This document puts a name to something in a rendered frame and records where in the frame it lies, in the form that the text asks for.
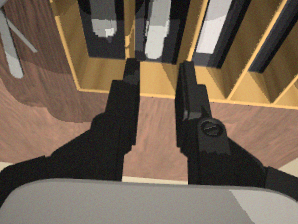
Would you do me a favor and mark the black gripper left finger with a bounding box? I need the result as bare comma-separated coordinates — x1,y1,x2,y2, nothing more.
0,58,140,208

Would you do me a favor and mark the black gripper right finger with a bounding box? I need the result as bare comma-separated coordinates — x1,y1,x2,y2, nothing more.
174,61,298,201

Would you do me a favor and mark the brown wooden cutlery tray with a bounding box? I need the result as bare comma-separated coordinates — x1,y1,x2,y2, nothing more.
49,0,298,109

